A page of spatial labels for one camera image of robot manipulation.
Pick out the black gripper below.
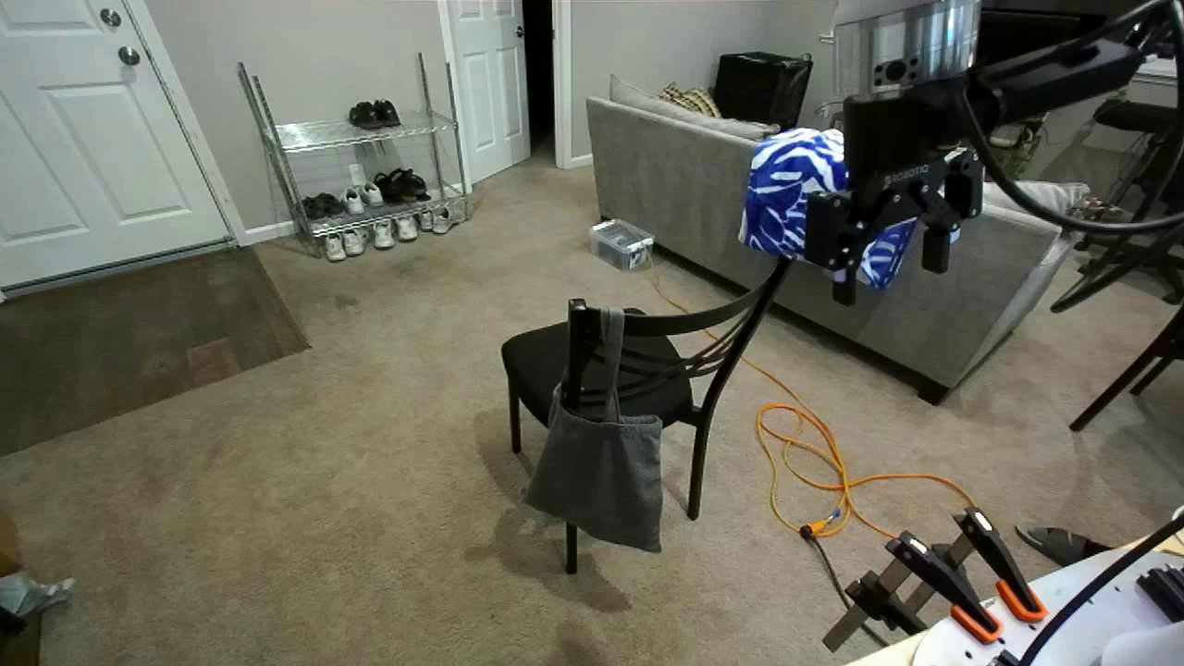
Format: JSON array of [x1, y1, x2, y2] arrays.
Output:
[[805, 86, 981, 303]]

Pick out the grey tote bag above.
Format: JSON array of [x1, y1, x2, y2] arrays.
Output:
[[525, 312, 662, 551]]

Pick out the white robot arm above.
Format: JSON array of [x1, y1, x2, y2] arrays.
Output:
[[805, 0, 1184, 303]]

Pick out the black bag on sofa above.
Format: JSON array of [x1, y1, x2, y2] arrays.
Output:
[[715, 53, 814, 126]]

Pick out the black wooden chair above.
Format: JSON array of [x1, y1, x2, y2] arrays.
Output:
[[498, 258, 786, 571]]

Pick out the blue white patterned cloth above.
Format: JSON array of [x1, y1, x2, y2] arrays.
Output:
[[740, 126, 916, 289]]

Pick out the grey sofa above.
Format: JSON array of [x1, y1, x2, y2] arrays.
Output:
[[585, 96, 1070, 401]]

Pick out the black orange bar clamp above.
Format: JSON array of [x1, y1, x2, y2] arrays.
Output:
[[820, 534, 1003, 650]]

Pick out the white interior door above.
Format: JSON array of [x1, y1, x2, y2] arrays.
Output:
[[446, 0, 530, 181]]

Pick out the black shoes top shelf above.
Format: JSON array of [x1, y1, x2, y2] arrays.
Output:
[[346, 101, 399, 131]]

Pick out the white entry door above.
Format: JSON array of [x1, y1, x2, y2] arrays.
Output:
[[0, 0, 229, 289]]

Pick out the dark brown door mat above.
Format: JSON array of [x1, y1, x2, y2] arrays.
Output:
[[0, 253, 307, 456]]

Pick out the orange extension cord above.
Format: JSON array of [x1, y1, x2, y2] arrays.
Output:
[[749, 357, 992, 546]]

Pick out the wire shoe rack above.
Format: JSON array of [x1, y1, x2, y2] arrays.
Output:
[[235, 63, 468, 264]]

